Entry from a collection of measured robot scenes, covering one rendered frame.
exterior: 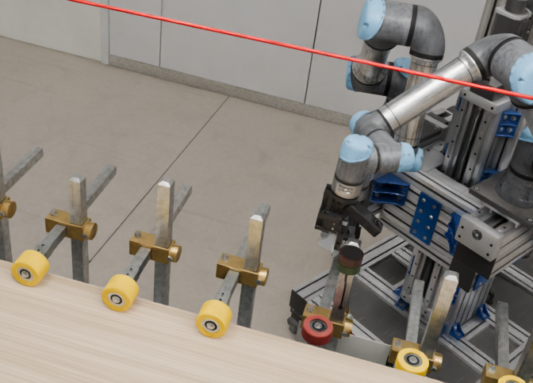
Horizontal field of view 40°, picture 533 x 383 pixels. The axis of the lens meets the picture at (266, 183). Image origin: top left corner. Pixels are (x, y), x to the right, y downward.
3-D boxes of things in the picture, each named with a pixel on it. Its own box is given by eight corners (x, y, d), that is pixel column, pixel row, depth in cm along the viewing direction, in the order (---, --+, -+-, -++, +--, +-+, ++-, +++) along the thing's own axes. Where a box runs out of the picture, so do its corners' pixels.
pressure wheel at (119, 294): (120, 268, 185) (144, 287, 187) (105, 284, 190) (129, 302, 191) (109, 283, 181) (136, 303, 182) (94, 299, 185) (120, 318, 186)
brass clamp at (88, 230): (55, 220, 210) (54, 206, 207) (98, 232, 208) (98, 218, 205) (44, 233, 205) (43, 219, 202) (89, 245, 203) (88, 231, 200)
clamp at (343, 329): (304, 315, 204) (306, 302, 201) (351, 328, 202) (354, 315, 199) (299, 329, 199) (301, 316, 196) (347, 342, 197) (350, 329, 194)
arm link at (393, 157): (400, 128, 189) (362, 130, 185) (420, 151, 180) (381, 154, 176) (393, 155, 193) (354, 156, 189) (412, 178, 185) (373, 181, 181)
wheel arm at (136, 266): (182, 190, 227) (182, 181, 225) (192, 193, 227) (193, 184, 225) (113, 295, 187) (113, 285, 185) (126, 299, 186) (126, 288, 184)
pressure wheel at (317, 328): (301, 340, 199) (306, 309, 193) (329, 348, 198) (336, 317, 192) (293, 361, 193) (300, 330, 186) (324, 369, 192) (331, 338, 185)
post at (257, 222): (236, 339, 214) (254, 208, 187) (248, 342, 214) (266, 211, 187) (233, 347, 212) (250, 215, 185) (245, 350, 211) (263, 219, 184)
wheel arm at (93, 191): (106, 172, 231) (106, 162, 229) (116, 174, 230) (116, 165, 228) (23, 270, 190) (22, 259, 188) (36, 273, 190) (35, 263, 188)
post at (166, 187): (157, 308, 216) (162, 174, 189) (168, 312, 216) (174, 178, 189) (152, 316, 214) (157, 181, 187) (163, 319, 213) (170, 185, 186)
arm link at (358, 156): (382, 148, 175) (350, 150, 173) (371, 185, 182) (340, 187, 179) (369, 131, 181) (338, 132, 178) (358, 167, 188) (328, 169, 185)
